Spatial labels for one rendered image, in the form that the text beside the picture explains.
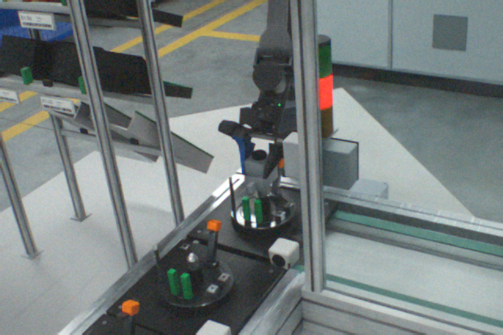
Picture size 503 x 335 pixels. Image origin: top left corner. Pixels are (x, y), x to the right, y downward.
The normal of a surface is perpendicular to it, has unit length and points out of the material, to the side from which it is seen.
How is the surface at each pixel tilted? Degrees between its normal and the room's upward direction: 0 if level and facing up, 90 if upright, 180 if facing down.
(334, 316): 90
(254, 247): 0
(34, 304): 0
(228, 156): 0
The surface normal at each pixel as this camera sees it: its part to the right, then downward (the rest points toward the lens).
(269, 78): -0.17, -0.11
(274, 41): -0.15, -0.44
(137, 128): 0.77, 0.26
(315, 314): -0.49, 0.46
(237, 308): -0.08, -0.87
